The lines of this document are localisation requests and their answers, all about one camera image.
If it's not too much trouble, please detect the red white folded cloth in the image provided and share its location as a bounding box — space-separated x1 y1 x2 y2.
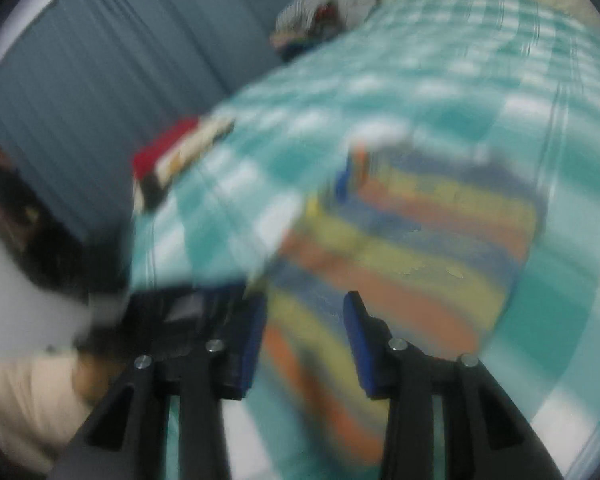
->
131 116 237 213

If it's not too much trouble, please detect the pile of mixed clothes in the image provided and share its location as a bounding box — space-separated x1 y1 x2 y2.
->
270 0 348 61

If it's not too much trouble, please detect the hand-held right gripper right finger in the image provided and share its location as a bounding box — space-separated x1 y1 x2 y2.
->
342 290 564 480

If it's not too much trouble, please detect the dark cloth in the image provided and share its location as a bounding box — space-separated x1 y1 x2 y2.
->
0 144 133 301

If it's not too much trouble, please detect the person's left forearm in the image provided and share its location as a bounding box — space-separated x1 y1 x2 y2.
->
0 352 128 476

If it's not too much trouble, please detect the blue grey curtain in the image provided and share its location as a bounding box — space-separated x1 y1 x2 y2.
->
0 0 311 241

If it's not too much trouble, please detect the multicolour striped shirt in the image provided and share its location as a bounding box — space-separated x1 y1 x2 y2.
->
252 142 551 466

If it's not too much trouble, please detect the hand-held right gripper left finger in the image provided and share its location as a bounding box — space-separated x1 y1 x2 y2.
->
55 293 269 480

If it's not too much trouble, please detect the teal white plaid blanket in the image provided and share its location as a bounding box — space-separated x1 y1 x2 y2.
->
130 0 600 480

